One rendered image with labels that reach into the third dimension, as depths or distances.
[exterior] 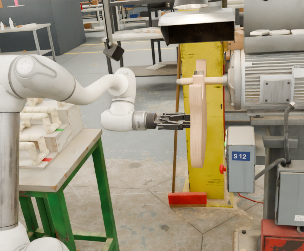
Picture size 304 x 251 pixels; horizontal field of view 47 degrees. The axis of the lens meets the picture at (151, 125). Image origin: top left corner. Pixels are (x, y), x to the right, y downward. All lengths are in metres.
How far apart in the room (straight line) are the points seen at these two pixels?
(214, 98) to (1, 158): 1.65
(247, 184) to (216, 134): 1.29
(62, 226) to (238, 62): 1.02
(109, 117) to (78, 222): 1.45
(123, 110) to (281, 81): 0.66
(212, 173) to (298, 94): 1.44
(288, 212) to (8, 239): 1.08
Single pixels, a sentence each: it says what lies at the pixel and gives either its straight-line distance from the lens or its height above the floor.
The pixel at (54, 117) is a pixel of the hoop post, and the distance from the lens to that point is 1.83.
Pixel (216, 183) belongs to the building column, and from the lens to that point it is 2.80.
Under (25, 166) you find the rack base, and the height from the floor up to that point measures 0.94.
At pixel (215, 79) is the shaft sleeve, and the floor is 1.26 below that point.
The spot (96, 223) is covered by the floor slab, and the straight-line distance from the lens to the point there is 2.81.
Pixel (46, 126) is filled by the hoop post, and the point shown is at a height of 1.07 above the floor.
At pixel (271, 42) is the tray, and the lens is 1.43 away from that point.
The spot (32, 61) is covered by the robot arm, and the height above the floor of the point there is 1.50.
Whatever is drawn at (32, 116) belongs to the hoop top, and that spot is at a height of 1.12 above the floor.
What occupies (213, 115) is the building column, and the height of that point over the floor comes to 0.74.
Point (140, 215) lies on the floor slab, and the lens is 2.80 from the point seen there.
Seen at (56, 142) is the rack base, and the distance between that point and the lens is 1.76.
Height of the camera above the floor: 1.68
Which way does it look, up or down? 23 degrees down
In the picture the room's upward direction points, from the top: 6 degrees counter-clockwise
